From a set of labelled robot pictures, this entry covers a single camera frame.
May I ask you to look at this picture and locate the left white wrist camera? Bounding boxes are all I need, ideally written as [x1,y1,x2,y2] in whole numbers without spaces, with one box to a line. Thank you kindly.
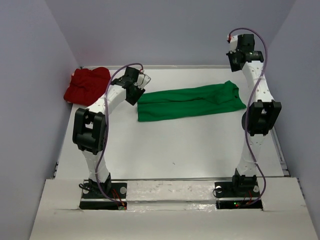
[135,73,151,89]

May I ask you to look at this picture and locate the green t-shirt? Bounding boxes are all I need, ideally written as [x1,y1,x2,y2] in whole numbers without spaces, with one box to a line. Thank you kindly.
[137,80,247,123]

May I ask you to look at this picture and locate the white front cover board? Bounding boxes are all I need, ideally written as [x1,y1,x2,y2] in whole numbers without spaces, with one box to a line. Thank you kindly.
[30,177,317,240]

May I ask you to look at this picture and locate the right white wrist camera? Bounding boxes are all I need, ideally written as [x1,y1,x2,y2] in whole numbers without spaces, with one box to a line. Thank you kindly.
[227,34,238,53]

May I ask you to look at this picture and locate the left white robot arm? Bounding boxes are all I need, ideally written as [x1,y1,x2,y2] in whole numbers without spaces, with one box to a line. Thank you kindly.
[72,63,151,198]

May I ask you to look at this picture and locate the red t-shirt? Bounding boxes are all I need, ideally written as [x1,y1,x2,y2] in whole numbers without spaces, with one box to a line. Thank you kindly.
[63,67,111,106]

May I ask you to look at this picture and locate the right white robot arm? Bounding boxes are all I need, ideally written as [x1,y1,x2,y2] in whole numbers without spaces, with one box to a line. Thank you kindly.
[226,34,282,196]

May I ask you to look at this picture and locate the aluminium table frame rail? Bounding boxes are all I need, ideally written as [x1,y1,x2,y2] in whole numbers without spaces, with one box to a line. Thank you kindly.
[51,64,291,181]

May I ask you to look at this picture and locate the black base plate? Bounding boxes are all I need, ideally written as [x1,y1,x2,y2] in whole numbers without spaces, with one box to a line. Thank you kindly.
[212,181,263,210]
[78,180,128,211]

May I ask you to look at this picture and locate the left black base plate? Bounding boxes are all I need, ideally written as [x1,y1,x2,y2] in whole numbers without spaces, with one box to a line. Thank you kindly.
[78,180,128,211]

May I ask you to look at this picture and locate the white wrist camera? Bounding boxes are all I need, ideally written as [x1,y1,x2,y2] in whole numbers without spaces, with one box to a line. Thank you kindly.
[227,34,238,53]
[135,73,151,89]

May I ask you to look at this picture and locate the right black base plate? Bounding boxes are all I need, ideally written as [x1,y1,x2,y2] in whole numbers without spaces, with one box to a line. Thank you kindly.
[212,181,263,210]

